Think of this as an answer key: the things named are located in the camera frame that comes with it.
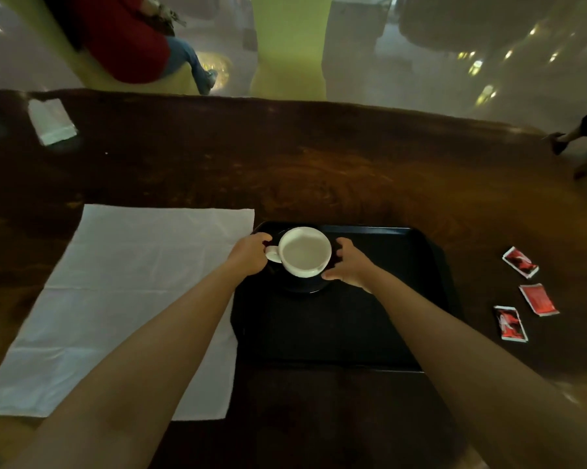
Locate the person's right hand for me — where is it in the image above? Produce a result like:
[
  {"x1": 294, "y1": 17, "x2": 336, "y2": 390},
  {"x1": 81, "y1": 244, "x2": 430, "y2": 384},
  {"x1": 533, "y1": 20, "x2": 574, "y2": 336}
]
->
[{"x1": 321, "y1": 237, "x2": 380, "y2": 294}]

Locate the person's left hand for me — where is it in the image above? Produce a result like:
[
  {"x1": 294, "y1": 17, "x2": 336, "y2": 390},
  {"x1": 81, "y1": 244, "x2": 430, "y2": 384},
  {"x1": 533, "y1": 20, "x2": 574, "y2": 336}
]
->
[{"x1": 227, "y1": 233, "x2": 273, "y2": 279}]

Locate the black saucer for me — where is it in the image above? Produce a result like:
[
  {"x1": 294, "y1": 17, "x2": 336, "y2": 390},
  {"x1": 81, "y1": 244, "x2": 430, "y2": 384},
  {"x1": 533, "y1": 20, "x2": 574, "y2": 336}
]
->
[{"x1": 264, "y1": 228, "x2": 342, "y2": 294}]

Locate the person's right forearm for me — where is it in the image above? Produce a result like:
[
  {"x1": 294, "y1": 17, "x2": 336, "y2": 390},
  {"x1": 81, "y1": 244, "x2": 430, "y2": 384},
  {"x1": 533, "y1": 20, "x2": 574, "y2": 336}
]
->
[{"x1": 367, "y1": 266, "x2": 587, "y2": 469}]

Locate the person's left forearm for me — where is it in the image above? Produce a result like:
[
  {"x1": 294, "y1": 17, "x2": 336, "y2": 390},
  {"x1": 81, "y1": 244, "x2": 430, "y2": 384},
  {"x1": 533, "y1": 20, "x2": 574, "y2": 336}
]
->
[{"x1": 5, "y1": 261, "x2": 248, "y2": 469}]

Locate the white cup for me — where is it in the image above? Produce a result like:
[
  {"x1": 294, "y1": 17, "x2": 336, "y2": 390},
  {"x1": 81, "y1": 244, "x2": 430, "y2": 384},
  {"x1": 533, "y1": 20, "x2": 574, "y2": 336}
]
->
[{"x1": 265, "y1": 226, "x2": 333, "y2": 279}]

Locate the black tray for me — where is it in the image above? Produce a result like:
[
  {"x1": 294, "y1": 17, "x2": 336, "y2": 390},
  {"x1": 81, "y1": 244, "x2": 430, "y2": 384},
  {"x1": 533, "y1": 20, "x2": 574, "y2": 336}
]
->
[{"x1": 231, "y1": 221, "x2": 463, "y2": 372}]

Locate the white cloth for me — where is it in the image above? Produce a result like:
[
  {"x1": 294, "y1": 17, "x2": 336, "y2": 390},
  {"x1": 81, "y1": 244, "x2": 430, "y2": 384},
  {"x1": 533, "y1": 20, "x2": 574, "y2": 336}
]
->
[{"x1": 0, "y1": 204, "x2": 256, "y2": 421}]

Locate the red sachet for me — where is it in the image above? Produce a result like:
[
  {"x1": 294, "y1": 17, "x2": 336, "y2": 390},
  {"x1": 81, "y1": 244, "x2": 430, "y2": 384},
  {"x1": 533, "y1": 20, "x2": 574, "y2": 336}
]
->
[
  {"x1": 502, "y1": 246, "x2": 540, "y2": 280},
  {"x1": 519, "y1": 283, "x2": 560, "y2": 317},
  {"x1": 493, "y1": 305, "x2": 529, "y2": 344}
]

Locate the green pillar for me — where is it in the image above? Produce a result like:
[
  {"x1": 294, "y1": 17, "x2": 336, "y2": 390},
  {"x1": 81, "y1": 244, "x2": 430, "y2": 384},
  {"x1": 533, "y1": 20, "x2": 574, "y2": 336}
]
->
[{"x1": 249, "y1": 0, "x2": 334, "y2": 101}]

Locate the grey pillar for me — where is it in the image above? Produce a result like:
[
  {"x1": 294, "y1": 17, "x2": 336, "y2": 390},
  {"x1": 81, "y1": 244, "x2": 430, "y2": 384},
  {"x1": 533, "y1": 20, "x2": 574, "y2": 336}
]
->
[{"x1": 321, "y1": 0, "x2": 397, "y2": 101}]

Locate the white paper packet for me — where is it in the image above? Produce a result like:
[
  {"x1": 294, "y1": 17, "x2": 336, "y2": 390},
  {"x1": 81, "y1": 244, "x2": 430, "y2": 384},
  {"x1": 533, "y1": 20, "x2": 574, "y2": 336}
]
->
[{"x1": 27, "y1": 98, "x2": 78, "y2": 146}]

